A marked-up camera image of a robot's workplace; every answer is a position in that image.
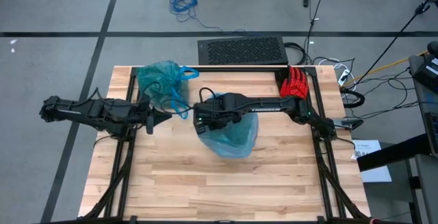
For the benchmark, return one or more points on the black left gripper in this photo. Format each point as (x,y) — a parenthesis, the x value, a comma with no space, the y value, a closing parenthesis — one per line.
(140,114)

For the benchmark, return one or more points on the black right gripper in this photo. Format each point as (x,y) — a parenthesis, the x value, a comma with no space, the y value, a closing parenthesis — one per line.
(219,112)

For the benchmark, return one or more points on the light blue trash bag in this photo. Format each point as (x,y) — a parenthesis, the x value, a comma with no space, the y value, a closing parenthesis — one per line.
(236,138)

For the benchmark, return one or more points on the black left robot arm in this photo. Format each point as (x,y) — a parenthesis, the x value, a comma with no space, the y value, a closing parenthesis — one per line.
(85,112)

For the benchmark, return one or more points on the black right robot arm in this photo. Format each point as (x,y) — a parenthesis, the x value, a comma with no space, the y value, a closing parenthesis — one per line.
(291,109)

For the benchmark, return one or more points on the black perforated computer case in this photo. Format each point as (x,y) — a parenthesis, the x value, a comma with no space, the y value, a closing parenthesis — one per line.
(246,50)

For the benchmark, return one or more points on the white power strip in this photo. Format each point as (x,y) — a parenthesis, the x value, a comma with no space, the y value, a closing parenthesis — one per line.
(343,77)

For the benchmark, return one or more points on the white paper sheet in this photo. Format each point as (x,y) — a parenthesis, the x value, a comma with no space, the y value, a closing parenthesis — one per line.
(366,148)

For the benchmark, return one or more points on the black bar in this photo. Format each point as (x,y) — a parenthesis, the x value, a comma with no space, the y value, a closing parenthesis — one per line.
(393,152)

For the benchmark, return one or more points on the black tripod pole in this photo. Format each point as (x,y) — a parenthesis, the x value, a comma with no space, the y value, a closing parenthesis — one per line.
(393,40)

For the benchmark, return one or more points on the grey desk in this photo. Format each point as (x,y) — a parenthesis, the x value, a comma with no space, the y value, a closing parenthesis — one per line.
(424,183)

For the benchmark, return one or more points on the black aluminium table frame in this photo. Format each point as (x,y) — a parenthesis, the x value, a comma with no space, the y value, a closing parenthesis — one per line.
(124,183)

